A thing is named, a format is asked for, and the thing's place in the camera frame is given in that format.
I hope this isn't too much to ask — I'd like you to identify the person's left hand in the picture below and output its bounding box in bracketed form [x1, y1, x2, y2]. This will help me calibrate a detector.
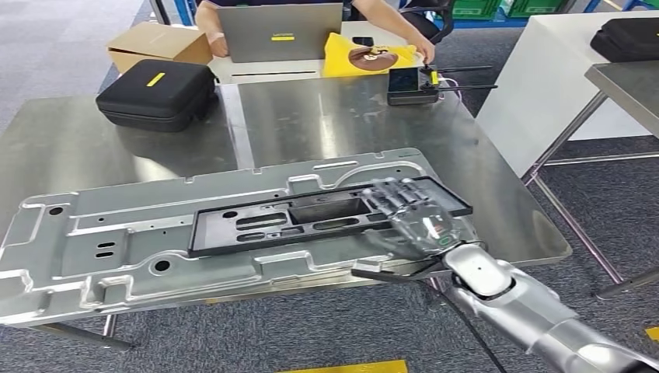
[410, 37, 437, 66]

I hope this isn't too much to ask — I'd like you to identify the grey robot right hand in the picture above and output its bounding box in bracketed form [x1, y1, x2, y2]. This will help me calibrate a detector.
[359, 177, 481, 260]

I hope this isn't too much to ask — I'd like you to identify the person's right hand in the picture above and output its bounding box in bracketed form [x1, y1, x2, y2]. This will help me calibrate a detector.
[207, 33, 229, 58]

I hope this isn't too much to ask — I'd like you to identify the black plastic panel with cutouts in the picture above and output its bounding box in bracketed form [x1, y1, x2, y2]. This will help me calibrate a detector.
[187, 176, 473, 259]

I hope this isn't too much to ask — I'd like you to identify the stainless steel workbench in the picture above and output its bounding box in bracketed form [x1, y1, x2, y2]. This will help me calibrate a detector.
[0, 75, 574, 352]

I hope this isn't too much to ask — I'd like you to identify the black remote controller with antennas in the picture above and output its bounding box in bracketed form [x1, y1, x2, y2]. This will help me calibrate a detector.
[386, 64, 499, 107]

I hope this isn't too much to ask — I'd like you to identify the brown round disc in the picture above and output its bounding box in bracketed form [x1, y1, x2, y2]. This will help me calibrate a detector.
[347, 45, 399, 72]

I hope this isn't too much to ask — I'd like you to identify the grey laptop with yellow label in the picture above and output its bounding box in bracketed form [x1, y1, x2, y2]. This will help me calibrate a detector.
[216, 2, 344, 64]

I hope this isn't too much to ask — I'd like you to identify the brown cardboard box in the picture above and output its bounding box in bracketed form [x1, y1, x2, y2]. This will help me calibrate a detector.
[106, 21, 214, 75]

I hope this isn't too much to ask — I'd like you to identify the green crate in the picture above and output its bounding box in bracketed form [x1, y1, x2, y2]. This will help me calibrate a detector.
[452, 0, 504, 19]
[506, 0, 568, 17]

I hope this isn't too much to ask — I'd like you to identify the person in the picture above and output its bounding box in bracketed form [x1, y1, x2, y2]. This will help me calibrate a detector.
[194, 0, 449, 65]

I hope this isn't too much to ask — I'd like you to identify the black case with yellow label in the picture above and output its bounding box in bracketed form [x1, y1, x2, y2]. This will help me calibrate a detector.
[590, 17, 659, 64]
[96, 58, 218, 134]

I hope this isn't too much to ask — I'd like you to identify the yellow sheet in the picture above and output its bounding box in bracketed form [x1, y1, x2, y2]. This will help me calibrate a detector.
[322, 31, 419, 79]

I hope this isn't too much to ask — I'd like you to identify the white partition board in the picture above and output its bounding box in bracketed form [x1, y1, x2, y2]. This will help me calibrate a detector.
[474, 11, 659, 179]

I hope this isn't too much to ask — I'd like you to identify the yellow floor tape square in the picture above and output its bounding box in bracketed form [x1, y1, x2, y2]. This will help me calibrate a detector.
[277, 359, 410, 373]

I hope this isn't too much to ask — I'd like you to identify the stamped silver metal plate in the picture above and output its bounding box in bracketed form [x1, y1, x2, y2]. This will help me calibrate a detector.
[0, 148, 481, 329]

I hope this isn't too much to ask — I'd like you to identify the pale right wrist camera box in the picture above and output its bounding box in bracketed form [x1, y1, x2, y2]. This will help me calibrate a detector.
[350, 256, 445, 284]

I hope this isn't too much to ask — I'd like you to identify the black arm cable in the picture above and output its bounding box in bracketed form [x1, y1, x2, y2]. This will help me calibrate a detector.
[434, 285, 510, 373]

